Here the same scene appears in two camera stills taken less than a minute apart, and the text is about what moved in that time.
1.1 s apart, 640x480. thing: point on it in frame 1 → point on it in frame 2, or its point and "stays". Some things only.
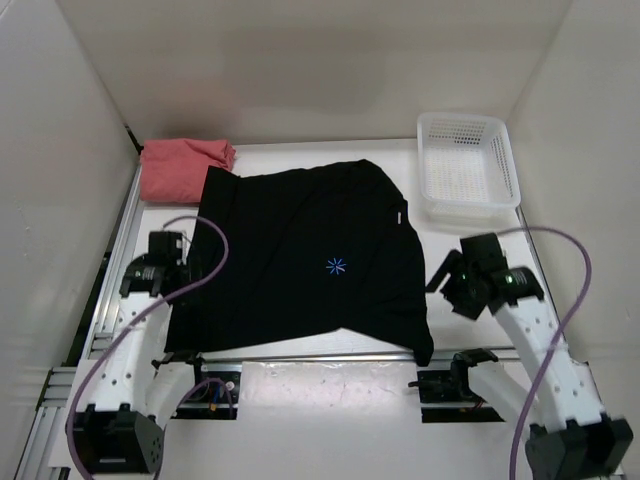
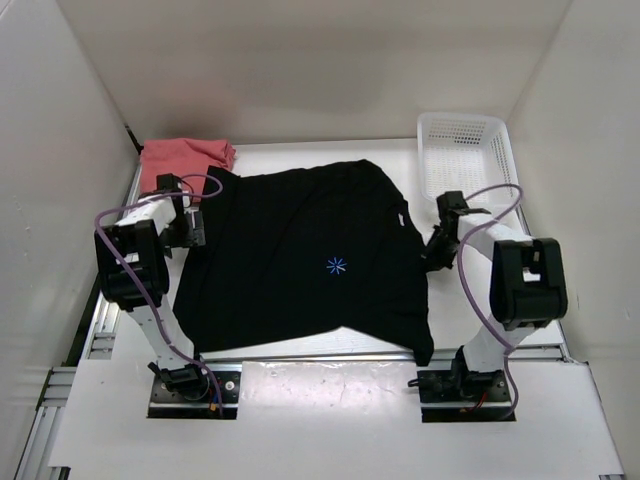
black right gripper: x=452 y=265 → x=432 y=260
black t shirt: x=314 y=247 stays
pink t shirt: x=176 y=170 stays
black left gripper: x=183 y=268 → x=194 y=237
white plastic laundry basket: x=467 y=168 stays
